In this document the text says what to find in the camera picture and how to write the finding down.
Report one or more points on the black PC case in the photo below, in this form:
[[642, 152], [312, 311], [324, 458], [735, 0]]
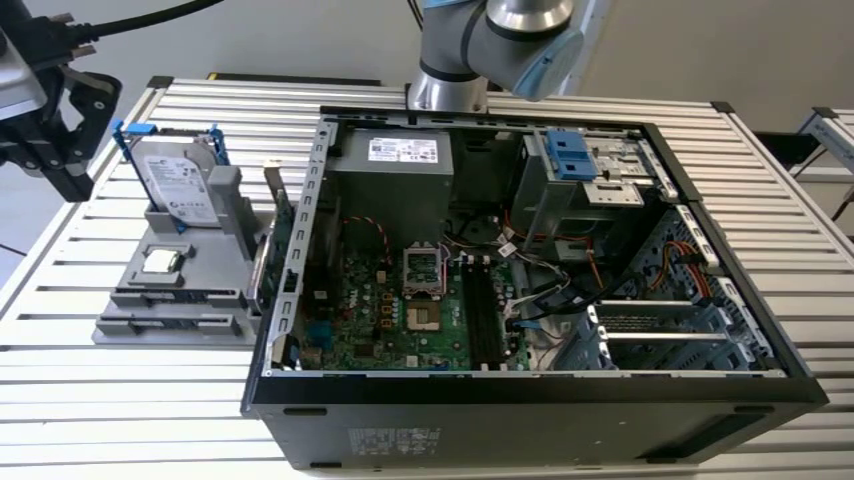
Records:
[[467, 430]]

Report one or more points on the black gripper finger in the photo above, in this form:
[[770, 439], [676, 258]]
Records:
[[69, 180]]

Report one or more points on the hard disk in blue carrier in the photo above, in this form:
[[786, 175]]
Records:
[[169, 175]]

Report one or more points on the green graphics card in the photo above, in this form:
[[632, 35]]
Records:
[[285, 220]]

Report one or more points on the blue drive bay latch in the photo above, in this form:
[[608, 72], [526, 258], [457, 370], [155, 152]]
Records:
[[567, 150]]

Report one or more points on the CPU socket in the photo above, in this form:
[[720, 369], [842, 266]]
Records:
[[427, 316]]

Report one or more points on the grey parts rack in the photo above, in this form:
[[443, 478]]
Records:
[[213, 280]]

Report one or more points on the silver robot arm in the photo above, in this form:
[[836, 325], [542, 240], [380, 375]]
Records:
[[453, 50]]

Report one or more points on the perforated metal disk bay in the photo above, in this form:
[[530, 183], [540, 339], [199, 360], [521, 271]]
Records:
[[654, 320]]

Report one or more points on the grey power supply unit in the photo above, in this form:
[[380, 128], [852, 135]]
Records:
[[393, 200]]

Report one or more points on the green motherboard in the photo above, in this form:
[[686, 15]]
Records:
[[360, 320]]

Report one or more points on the RAM slot with white clips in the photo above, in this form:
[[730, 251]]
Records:
[[477, 312], [493, 312]]

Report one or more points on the black case fan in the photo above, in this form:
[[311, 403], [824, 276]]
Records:
[[328, 250]]

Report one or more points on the silver CPU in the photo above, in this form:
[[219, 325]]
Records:
[[161, 261]]

